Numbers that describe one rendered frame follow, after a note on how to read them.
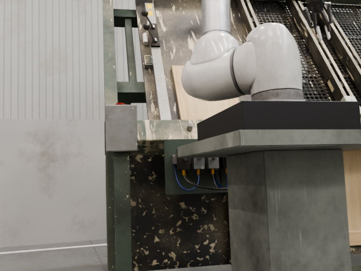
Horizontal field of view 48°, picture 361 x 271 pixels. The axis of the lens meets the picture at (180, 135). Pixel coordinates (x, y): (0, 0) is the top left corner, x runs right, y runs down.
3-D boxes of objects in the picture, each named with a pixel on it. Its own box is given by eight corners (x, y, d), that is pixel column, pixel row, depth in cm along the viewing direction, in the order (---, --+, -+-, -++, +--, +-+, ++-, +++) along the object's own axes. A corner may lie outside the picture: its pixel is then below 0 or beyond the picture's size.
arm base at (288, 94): (333, 107, 118) (331, 88, 118) (266, 106, 111) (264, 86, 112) (297, 118, 135) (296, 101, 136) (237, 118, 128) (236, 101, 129)
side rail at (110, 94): (105, 135, 187) (105, 120, 179) (102, 1, 256) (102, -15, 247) (118, 135, 188) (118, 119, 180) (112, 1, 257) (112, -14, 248)
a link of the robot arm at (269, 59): (293, 85, 112) (286, 9, 115) (234, 96, 122) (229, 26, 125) (310, 94, 125) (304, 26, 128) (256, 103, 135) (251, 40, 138)
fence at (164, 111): (159, 126, 187) (160, 120, 184) (144, 8, 246) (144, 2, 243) (170, 126, 188) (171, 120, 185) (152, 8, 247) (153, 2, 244)
